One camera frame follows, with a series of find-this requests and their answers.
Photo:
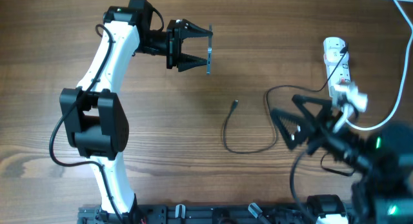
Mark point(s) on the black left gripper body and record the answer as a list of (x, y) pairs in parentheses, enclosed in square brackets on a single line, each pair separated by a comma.
[(173, 44)]

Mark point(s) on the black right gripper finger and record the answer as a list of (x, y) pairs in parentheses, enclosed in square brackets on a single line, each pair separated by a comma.
[(294, 129), (302, 103)]

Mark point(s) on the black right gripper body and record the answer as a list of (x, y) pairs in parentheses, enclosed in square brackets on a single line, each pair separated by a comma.
[(323, 134)]

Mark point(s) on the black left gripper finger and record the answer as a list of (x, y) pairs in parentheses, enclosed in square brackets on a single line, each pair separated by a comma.
[(190, 30), (186, 62)]

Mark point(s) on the blue screen smartphone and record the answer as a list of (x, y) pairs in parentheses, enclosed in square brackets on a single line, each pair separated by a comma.
[(209, 58)]

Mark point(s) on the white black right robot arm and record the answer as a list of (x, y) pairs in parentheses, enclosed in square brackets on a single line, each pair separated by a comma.
[(384, 159)]

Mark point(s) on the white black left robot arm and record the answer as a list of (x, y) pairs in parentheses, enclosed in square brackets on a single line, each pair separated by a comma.
[(92, 115)]

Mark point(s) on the white USB charger plug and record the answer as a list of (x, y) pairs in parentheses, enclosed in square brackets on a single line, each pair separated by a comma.
[(333, 56)]

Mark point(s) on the white power strip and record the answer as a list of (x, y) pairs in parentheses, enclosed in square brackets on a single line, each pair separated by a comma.
[(338, 73)]

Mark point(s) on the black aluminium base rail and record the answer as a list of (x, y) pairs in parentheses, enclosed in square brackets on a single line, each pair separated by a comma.
[(162, 214)]

